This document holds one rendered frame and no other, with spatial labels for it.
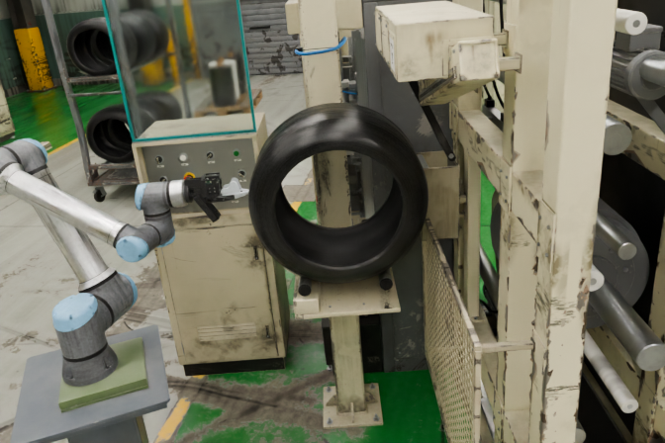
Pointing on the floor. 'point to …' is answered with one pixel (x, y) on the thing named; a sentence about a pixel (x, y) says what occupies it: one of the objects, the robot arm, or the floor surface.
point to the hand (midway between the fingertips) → (245, 193)
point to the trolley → (81, 44)
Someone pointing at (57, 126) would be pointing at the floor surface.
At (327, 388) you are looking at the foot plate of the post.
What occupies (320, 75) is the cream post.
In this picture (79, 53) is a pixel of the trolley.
